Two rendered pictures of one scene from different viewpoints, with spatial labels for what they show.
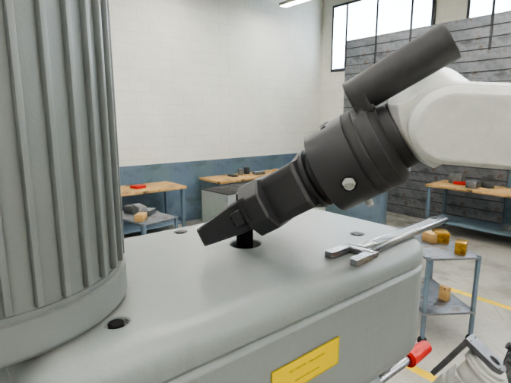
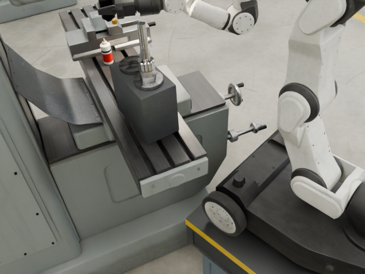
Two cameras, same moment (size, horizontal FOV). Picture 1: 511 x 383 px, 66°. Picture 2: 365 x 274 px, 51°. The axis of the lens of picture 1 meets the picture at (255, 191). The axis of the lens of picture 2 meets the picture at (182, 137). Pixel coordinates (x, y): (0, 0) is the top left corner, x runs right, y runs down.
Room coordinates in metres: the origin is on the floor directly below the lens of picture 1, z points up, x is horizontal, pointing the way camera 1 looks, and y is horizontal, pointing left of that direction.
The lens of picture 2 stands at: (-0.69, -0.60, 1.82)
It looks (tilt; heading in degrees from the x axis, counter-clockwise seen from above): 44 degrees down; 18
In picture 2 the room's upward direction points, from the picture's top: 4 degrees counter-clockwise
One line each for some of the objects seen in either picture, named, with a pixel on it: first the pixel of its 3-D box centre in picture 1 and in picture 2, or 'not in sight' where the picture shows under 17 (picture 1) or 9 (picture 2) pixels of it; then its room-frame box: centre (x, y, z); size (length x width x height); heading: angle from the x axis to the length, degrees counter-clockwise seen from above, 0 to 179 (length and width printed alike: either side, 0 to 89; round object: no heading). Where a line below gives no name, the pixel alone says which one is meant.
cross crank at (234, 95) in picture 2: not in sight; (228, 96); (0.76, -0.37, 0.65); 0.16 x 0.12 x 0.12; 129
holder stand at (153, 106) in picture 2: not in sight; (144, 96); (0.21, -0.19, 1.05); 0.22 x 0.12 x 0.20; 48
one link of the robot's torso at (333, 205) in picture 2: not in sight; (327, 182); (0.30, -0.83, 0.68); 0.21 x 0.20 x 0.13; 62
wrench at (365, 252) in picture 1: (399, 235); not in sight; (0.46, -0.18, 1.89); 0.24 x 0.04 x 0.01; 132
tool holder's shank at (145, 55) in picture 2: not in sight; (143, 42); (0.18, -0.22, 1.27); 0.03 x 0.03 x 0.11
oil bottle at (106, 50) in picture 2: not in sight; (106, 50); (0.51, 0.09, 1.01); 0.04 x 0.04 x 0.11
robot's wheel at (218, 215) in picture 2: not in sight; (223, 213); (0.20, -0.46, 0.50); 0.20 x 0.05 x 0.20; 62
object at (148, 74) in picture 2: not in sight; (147, 70); (0.18, -0.22, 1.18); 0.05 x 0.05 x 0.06
